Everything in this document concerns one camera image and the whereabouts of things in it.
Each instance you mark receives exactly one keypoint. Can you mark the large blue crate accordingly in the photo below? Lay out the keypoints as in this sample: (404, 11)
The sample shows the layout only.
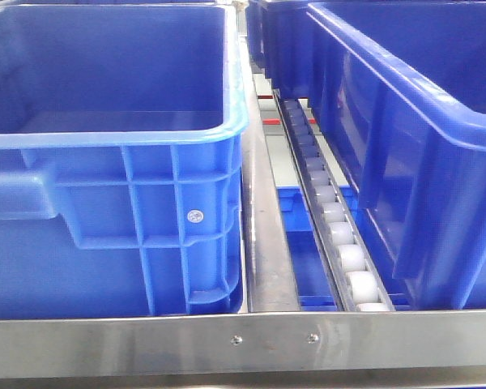
(399, 89)
(120, 160)

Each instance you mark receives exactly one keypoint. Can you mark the white roller conveyor track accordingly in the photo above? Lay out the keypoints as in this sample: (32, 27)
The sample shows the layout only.
(352, 275)

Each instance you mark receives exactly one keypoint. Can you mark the steel front shelf rail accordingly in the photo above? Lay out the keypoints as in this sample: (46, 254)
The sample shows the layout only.
(242, 343)

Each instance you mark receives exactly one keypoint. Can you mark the blue crate rear middle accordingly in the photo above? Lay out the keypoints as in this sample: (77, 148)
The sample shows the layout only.
(280, 37)

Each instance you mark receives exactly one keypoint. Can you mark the blue bin below rollers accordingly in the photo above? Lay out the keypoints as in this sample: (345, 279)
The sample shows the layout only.
(312, 285)

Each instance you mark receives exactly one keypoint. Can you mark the large blue crate left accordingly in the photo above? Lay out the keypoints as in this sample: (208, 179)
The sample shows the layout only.
(120, 160)

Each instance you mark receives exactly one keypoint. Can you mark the large blue crate right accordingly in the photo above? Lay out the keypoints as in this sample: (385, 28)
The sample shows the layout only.
(399, 89)

